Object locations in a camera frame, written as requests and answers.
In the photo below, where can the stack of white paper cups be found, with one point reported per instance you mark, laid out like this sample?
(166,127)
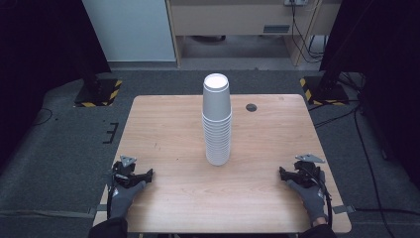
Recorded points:
(218,145)

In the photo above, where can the black curtain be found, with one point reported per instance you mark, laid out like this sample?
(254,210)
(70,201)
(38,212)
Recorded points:
(36,59)
(389,66)

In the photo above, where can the striped black stand base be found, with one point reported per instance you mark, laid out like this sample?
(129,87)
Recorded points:
(99,95)
(325,94)

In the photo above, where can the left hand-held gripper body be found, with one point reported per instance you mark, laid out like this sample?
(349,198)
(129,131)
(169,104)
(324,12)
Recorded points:
(123,172)

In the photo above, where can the grey tape piece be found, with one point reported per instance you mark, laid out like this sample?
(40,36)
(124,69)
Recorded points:
(101,208)
(343,209)

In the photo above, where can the round black table grommet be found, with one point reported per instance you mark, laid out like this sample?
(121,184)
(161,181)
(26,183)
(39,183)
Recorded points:
(251,107)

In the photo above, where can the person's right hand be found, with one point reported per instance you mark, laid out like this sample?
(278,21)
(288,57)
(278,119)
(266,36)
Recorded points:
(313,201)

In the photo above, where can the white cabinet panel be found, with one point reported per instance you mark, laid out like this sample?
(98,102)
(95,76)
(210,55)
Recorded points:
(132,29)

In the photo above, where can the grey vent label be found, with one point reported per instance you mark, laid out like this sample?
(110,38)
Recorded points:
(276,29)

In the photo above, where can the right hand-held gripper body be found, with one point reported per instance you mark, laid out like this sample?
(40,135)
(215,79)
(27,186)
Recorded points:
(307,175)

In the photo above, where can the black metal stand post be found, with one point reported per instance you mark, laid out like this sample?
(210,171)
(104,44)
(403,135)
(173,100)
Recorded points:
(340,49)

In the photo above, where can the person's left hand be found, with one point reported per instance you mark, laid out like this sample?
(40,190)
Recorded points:
(120,200)

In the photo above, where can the beige wooden desk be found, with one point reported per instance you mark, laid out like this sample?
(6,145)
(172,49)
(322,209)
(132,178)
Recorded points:
(228,18)

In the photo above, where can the white power strip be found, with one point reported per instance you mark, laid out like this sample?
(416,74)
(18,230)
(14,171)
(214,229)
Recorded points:
(296,2)

